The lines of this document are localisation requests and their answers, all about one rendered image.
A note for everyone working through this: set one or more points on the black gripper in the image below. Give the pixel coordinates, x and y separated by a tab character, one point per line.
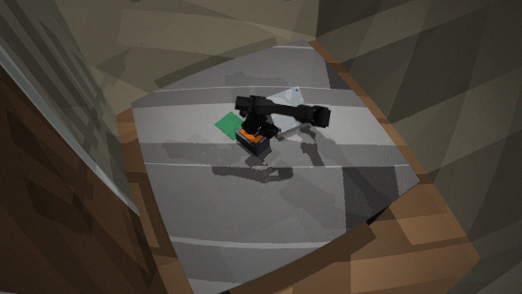
267	129

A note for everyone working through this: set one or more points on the orange l-shaped part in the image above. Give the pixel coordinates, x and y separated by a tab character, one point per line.
250	137

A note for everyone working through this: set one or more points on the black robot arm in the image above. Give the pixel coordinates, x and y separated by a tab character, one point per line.
317	116

